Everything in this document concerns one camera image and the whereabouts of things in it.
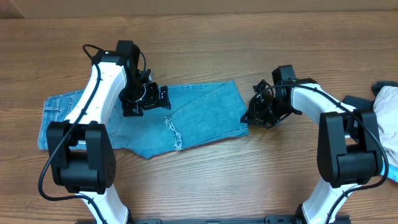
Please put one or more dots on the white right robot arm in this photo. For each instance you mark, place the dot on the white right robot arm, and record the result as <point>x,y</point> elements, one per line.
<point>349,152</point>

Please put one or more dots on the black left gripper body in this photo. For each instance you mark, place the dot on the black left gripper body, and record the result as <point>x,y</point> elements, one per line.
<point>137,94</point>

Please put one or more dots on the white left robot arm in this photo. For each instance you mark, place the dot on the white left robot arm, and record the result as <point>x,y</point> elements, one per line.
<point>81,163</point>

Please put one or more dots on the light blue garment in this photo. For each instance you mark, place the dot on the light blue garment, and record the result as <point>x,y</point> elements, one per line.
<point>393,173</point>

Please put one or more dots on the dark navy garment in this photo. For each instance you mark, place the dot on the dark navy garment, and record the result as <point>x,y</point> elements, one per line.
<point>361,103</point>

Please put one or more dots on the beige crumpled garment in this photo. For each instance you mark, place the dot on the beige crumpled garment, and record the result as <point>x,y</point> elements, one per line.
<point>385,107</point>

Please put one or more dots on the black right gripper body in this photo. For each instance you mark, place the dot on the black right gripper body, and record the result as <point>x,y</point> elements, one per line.
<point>259,111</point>

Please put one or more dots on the blue denim jeans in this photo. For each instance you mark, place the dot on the blue denim jeans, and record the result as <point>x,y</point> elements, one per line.
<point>200,113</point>

